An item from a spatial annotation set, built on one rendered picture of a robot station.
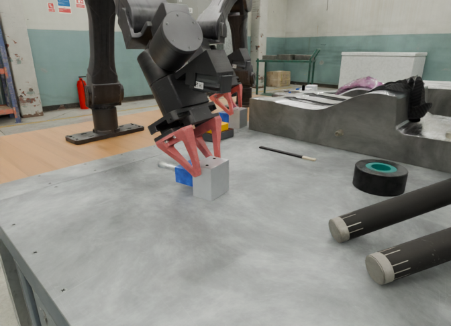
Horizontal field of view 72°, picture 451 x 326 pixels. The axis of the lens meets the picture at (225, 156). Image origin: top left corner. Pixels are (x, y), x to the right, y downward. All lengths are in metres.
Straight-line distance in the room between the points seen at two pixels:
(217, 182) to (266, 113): 0.41
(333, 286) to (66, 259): 0.29
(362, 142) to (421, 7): 7.57
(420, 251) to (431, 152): 0.37
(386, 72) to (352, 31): 1.75
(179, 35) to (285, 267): 0.31
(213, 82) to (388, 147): 0.43
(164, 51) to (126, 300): 0.30
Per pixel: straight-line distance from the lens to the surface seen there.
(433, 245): 0.38
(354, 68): 7.75
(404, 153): 0.73
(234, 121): 0.91
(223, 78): 0.43
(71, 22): 6.21
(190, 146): 0.45
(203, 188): 0.48
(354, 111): 0.74
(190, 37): 0.44
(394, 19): 8.40
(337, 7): 9.01
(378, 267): 0.35
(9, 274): 1.10
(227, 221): 0.43
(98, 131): 0.88
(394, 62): 7.42
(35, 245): 0.45
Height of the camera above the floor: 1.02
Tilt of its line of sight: 19 degrees down
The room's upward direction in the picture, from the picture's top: straight up
